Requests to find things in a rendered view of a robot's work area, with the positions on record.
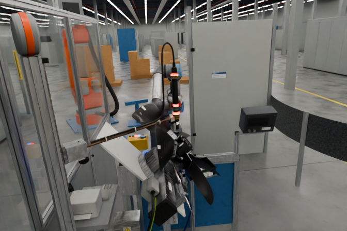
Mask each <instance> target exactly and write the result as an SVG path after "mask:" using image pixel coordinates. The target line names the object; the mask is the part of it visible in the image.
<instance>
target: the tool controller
mask: <svg viewBox="0 0 347 231"><path fill-rule="evenodd" d="M277 114H278V112H277V111H276V110H275V109H274V108H273V106H258V107H243V108H241V115H240V121H239V127H240V129H241V131H242V132H243V134H245V133H259V132H266V131H273V129H274V125H275V122H276V118H277Z"/></svg>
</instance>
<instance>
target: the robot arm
mask: <svg viewBox="0 0 347 231"><path fill-rule="evenodd" d="M176 67H177V71H178V72H176V73H178V78H177V79H178V104H179V111H180V113H182V112H183V111H184V101H183V100H182V98H183V97H182V95H181V94H180V79H181V77H182V69H181V65H180V64H176ZM171 68H172V64H164V65H163V76H164V78H168V80H169V81H170V87H169V88H168V89H167V100H165V108H164V114H163V116H164V117H165V119H168V117H170V115H169V114H172V112H173V111H174V108H173V107H172V88H171V73H172V72H171ZM152 79H153V89H152V100H151V102H149V103H148V104H151V103H154V104H156V106H157V107H158V108H159V110H160V111H161V113H162V112H163V100H162V68H161V65H160V66H158V67H157V68H156V69H155V70H154V72H153V75H152Z"/></svg>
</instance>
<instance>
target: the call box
mask: <svg viewBox="0 0 347 231"><path fill-rule="evenodd" d="M145 136H146V137H145V138H141V135H140V136H137V137H135V136H134V137H132V136H131V137H129V136H128V139H127V140H128V141H129V142H130V143H131V144H132V145H133V146H134V147H136V148H137V149H138V150H147V149H148V135H145Z"/></svg>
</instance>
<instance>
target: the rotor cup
mask: <svg viewBox="0 0 347 231"><path fill-rule="evenodd" d="M186 141H187V142H188V144H187V143H186ZM175 142H177V143H178V144H177V149H176V155H175V157H172V158H171V160H172V161H173V162H174V163H175V164H177V165H180V164H181V163H182V160H181V157H182V158H183V157H184V155H185V153H188V152H189V153H191V152H192V151H193V150H194V148H193V146H192V144H191V143H190V142H189V141H188V140H187V139H186V138H185V137H184V136H183V135H180V136H179V137H178V138H176V139H175ZM182 143H183V144H182ZM180 144H182V145H181V146H179V145H180ZM190 151H191V152H190ZM189 153H188V154H189Z"/></svg>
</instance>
